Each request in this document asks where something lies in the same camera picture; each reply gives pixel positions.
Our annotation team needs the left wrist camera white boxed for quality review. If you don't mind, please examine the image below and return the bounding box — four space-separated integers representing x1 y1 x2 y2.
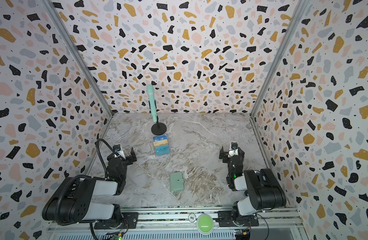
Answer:
113 145 126 160

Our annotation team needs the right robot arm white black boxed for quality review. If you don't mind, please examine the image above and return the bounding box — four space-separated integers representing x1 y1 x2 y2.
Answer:
218 142 286 227

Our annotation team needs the black round microphone stand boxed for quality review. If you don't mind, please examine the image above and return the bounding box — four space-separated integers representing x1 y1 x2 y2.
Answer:
150 101 167 136

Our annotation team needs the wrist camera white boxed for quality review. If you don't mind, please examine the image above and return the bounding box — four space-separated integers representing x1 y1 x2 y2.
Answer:
228 142 238 158
113 145 126 160

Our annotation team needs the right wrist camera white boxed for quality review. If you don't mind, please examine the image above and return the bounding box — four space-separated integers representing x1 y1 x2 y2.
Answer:
228 142 238 158

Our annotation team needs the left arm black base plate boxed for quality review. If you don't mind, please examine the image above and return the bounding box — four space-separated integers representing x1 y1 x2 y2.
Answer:
94 212 139 231

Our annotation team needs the teal VIP card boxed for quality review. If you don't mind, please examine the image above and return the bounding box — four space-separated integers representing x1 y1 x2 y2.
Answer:
155 145 170 156

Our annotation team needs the green round push button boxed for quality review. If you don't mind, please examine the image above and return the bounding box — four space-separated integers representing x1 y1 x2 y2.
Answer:
196 214 214 235

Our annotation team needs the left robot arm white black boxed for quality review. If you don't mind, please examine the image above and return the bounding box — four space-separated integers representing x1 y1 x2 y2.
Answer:
42 145 137 229

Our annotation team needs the yellow VIP card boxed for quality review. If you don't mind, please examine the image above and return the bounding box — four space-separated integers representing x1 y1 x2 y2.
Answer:
153 139 168 147

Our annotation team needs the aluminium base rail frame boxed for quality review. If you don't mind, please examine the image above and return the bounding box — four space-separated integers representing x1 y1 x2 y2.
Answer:
44 206 308 240

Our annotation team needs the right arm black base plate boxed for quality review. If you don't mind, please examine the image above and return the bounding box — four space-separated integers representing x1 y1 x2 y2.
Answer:
216 211 259 228

